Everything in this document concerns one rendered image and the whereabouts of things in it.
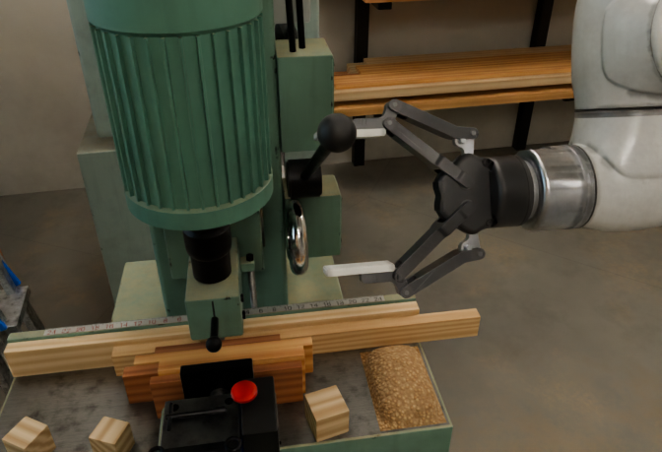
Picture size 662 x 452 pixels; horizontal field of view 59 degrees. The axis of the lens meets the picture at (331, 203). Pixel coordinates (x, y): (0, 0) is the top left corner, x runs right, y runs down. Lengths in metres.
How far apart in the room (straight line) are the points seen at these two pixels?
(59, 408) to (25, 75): 2.41
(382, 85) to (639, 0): 2.16
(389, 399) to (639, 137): 0.44
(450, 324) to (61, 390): 0.57
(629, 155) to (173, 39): 0.45
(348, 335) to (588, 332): 1.64
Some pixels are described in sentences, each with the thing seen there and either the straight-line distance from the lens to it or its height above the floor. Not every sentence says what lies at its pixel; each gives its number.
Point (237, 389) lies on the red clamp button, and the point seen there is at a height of 1.02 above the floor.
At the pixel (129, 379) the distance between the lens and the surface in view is 0.85.
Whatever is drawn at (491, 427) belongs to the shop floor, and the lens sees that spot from 2.02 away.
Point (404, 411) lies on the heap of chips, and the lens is 0.82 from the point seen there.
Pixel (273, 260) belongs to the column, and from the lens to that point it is 1.02.
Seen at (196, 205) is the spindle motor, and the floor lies 1.22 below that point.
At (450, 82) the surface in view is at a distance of 2.84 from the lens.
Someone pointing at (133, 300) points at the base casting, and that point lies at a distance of 1.21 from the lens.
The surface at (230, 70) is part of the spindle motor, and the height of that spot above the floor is 1.36.
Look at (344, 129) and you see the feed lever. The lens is 0.50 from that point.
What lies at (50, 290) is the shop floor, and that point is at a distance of 2.67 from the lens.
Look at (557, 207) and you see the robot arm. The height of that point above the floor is 1.25.
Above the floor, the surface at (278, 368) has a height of 0.97.
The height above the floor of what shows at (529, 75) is 0.61.
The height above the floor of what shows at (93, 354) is 0.93.
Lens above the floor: 1.55
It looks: 32 degrees down
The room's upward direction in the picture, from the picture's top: straight up
